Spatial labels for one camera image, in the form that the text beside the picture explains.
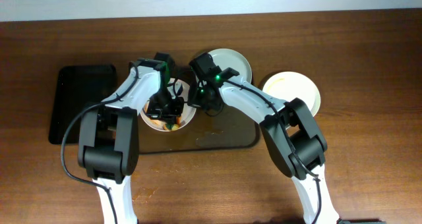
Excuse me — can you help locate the white plate with sauce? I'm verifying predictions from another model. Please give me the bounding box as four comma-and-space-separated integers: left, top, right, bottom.
140, 79, 196, 132

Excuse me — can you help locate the large brown serving tray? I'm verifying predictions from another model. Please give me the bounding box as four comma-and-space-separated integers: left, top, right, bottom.
138, 105, 260, 155

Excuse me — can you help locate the cream plate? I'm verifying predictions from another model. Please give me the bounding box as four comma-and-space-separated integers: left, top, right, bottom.
262, 71, 321, 116

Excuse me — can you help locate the small black tray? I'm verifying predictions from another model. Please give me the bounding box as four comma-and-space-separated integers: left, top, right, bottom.
48, 64, 117, 145

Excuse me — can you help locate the pale blue plate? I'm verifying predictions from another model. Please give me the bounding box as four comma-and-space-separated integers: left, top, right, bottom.
208, 48, 253, 83

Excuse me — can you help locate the orange green sponge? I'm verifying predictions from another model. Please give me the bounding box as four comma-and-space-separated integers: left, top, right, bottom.
150, 117, 181, 131

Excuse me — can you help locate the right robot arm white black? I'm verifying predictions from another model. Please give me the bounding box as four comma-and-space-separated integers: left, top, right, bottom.
188, 53, 341, 224

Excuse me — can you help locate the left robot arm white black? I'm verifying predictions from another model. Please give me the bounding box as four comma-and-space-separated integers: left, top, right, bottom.
78, 53, 184, 223

